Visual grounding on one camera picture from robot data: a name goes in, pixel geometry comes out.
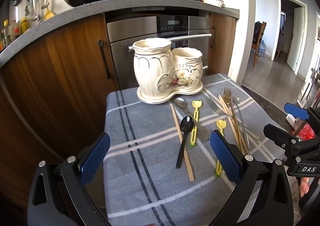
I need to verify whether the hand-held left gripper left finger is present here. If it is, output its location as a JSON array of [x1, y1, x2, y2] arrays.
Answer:
[[27, 132, 111, 226]]

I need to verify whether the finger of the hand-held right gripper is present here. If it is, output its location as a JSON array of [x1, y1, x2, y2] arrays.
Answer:
[[263, 123, 301, 154], [284, 102, 310, 122]]

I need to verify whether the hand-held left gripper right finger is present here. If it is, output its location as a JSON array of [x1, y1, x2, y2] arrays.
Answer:
[[209, 130, 294, 226]]

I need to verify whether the yellow tulip-shaped plastic utensil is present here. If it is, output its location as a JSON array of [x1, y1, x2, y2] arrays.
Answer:
[[189, 100, 202, 148], [215, 120, 227, 178]]

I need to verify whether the black plastic spoon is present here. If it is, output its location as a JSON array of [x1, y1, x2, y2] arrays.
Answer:
[[175, 115, 195, 169]]

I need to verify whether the silver flower-headed spoon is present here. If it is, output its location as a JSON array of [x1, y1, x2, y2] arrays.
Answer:
[[232, 96, 250, 149]]

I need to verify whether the cream floral ceramic utensil holder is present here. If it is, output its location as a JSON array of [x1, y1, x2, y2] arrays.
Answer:
[[132, 38, 203, 98]]

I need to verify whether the person's right hand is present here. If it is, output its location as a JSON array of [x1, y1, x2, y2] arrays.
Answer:
[[299, 178, 312, 198]]

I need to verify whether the red plastic bag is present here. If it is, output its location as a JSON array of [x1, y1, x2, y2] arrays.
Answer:
[[294, 123, 316, 142]]

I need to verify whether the silver fork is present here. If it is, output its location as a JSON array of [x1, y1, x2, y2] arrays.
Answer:
[[205, 92, 261, 141]]

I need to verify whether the grey plaid tablecloth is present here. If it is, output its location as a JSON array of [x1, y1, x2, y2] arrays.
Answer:
[[104, 73, 300, 226]]

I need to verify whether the gold fork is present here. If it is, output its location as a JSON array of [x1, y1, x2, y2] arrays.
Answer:
[[223, 88, 248, 155]]

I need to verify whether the clear water jug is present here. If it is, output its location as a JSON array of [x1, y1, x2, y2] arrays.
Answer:
[[257, 40, 267, 57]]

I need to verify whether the white door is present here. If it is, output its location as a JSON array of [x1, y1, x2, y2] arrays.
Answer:
[[286, 6, 305, 71]]

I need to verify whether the wooden chair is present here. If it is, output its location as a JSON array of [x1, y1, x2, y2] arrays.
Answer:
[[251, 21, 267, 68]]

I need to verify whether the cream ceramic holder tray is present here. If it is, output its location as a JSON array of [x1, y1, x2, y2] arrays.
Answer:
[[137, 83, 203, 104]]

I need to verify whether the wooden cabinet door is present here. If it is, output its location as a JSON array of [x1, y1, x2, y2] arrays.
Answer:
[[42, 13, 121, 156], [0, 33, 65, 164], [207, 13, 237, 77]]

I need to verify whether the stainless steel oven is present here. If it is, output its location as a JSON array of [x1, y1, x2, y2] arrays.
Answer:
[[106, 15, 212, 90]]

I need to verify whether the glass bowl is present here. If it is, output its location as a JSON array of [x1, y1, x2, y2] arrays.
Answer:
[[201, 0, 225, 8]]

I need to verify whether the grey speckled countertop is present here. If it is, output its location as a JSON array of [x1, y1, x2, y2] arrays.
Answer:
[[0, 0, 240, 66]]

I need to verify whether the yellow spatula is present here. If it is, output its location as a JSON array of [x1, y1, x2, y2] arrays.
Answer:
[[44, 3, 55, 20]]

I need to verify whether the row of condiment bottles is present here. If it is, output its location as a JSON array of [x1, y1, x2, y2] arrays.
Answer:
[[0, 17, 31, 51]]

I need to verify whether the steel slotted spoon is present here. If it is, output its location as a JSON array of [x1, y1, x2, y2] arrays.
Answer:
[[31, 0, 40, 22]]

